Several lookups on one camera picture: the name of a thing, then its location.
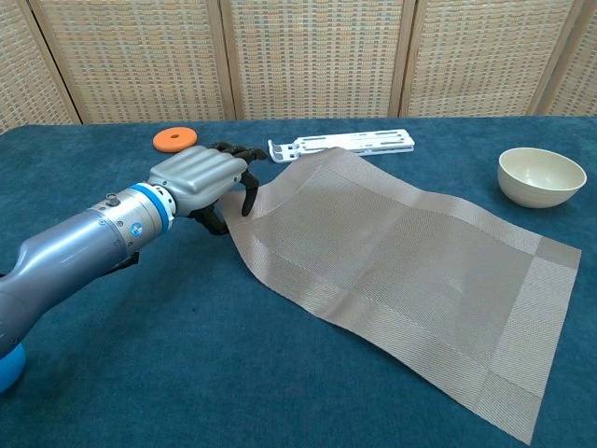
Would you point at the orange disc with hole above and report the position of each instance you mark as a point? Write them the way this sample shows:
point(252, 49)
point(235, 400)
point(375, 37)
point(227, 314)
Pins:
point(163, 140)

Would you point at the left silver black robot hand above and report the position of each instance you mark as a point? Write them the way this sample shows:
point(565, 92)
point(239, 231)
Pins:
point(196, 177)

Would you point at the white folding stand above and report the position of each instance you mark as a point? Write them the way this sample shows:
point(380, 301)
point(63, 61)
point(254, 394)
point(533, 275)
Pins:
point(368, 140)

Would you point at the beige bowl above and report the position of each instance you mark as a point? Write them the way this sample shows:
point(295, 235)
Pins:
point(536, 186)

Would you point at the blue velvet tablecloth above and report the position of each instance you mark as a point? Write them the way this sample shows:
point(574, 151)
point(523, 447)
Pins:
point(186, 350)

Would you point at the woven screen panel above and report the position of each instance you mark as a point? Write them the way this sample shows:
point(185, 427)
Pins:
point(485, 56)
point(317, 56)
point(135, 60)
point(578, 70)
point(23, 70)

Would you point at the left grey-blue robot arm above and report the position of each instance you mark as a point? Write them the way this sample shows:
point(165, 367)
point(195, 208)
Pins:
point(70, 252)

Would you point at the brown woven placemat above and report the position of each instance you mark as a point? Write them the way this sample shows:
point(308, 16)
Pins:
point(396, 261)

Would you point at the blue ball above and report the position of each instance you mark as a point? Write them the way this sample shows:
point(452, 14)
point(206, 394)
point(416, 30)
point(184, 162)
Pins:
point(11, 368)

